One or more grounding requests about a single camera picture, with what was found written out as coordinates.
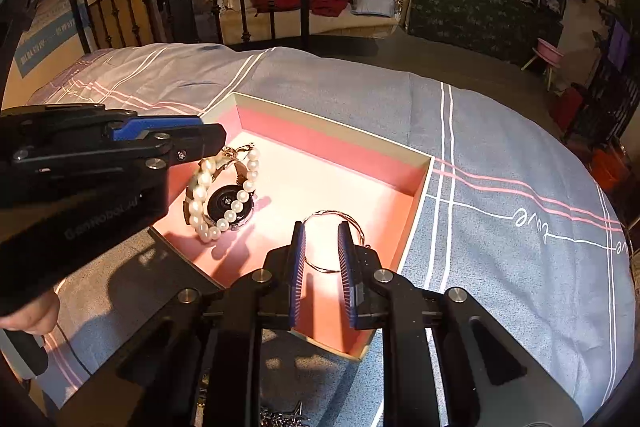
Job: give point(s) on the red bucket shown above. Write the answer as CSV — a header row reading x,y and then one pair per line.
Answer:
x,y
607,169

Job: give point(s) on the blue wall poster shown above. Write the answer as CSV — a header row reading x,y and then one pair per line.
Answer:
x,y
45,47

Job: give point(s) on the green floral covered cabinet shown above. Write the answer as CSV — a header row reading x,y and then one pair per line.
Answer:
x,y
475,17

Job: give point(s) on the purple cloth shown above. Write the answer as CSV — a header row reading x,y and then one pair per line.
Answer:
x,y
620,44

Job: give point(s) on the person's left hand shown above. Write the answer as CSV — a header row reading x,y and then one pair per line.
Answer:
x,y
30,314

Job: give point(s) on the pink stool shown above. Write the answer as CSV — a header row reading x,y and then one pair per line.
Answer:
x,y
547,49

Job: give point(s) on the pink-lined jewelry box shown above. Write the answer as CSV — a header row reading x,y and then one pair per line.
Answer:
x,y
320,167

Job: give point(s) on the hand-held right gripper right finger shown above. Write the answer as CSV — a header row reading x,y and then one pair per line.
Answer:
x,y
346,272

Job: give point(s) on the black iron stand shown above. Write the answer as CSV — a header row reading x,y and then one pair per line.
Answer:
x,y
600,97

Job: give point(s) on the red bag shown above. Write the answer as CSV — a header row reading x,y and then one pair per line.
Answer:
x,y
567,107

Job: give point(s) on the thin gold bangle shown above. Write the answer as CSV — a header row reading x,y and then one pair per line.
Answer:
x,y
358,232

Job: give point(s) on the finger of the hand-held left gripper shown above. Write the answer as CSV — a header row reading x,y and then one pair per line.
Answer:
x,y
160,125
182,153

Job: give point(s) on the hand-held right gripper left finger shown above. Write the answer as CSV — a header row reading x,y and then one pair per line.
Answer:
x,y
298,267

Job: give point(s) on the light blue pillow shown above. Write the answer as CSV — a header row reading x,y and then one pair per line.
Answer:
x,y
375,2

